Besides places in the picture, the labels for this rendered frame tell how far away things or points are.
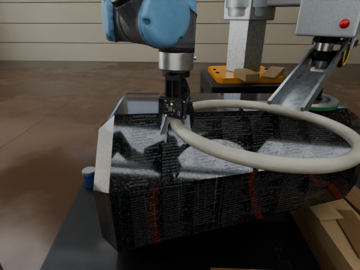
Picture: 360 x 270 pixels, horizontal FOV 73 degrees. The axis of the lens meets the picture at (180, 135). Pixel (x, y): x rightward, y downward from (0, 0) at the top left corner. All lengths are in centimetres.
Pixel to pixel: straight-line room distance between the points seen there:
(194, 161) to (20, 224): 128
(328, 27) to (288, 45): 637
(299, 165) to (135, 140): 69
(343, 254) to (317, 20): 100
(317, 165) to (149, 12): 39
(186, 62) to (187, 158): 49
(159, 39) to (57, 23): 766
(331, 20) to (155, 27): 88
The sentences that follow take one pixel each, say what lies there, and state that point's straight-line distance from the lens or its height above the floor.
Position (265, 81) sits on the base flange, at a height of 76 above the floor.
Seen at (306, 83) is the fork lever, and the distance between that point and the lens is 112.
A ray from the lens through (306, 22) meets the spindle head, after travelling 120.
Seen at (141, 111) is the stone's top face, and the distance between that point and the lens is 109.
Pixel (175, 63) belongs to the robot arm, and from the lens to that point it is 61.
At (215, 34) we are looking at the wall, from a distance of 713.
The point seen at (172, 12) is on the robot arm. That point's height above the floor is 118.
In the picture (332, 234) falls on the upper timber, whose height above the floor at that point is 23.
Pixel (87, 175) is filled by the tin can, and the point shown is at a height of 13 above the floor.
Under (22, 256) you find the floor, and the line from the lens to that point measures 172.
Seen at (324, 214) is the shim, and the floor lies 24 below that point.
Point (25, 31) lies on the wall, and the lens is 854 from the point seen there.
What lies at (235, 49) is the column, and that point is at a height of 95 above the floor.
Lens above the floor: 118
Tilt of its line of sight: 26 degrees down
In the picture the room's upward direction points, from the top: straight up
